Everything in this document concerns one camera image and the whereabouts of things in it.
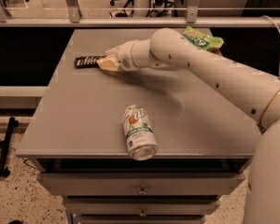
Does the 7up soda can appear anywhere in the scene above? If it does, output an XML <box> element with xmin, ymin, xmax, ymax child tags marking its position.
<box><xmin>122</xmin><ymin>105</ymin><xmax>158</xmax><ymax>161</ymax></box>

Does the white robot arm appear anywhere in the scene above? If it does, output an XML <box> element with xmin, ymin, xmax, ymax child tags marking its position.
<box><xmin>98</xmin><ymin>28</ymin><xmax>280</xmax><ymax>224</ymax></box>

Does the metal railing frame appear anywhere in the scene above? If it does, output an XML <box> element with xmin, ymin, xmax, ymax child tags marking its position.
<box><xmin>0</xmin><ymin>0</ymin><xmax>280</xmax><ymax>27</ymax></box>

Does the green chip bag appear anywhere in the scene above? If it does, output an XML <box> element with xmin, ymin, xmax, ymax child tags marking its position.
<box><xmin>182</xmin><ymin>26</ymin><xmax>224</xmax><ymax>51</ymax></box>

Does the black stand leg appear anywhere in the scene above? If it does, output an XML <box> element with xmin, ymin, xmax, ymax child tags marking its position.
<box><xmin>0</xmin><ymin>117</ymin><xmax>19</xmax><ymax>177</ymax></box>

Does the middle drawer with knob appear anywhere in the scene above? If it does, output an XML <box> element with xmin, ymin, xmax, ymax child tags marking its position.
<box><xmin>63</xmin><ymin>198</ymin><xmax>220</xmax><ymax>216</ymax></box>

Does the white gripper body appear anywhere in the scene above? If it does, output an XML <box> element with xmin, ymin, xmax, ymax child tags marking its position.
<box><xmin>117</xmin><ymin>40</ymin><xmax>137</xmax><ymax>72</ymax></box>

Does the grey drawer cabinet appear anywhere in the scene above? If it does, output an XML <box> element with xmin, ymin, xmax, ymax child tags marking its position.
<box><xmin>17</xmin><ymin>29</ymin><xmax>260</xmax><ymax>224</ymax></box>

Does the top drawer with knob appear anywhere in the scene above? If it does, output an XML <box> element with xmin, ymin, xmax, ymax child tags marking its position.
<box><xmin>37</xmin><ymin>173</ymin><xmax>245</xmax><ymax>196</ymax></box>

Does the black rxbar chocolate bar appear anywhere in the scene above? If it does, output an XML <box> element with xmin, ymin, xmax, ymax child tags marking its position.
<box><xmin>74</xmin><ymin>56</ymin><xmax>102</xmax><ymax>69</ymax></box>

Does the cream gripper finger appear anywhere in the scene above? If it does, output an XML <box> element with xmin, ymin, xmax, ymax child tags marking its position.
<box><xmin>105</xmin><ymin>45</ymin><xmax>121</xmax><ymax>56</ymax></box>
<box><xmin>97</xmin><ymin>55</ymin><xmax>119</xmax><ymax>72</ymax></box>

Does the drawer with knob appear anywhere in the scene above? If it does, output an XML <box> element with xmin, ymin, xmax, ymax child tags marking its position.
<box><xmin>63</xmin><ymin>198</ymin><xmax>220</xmax><ymax>216</ymax></box>
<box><xmin>37</xmin><ymin>173</ymin><xmax>245</xmax><ymax>196</ymax></box>

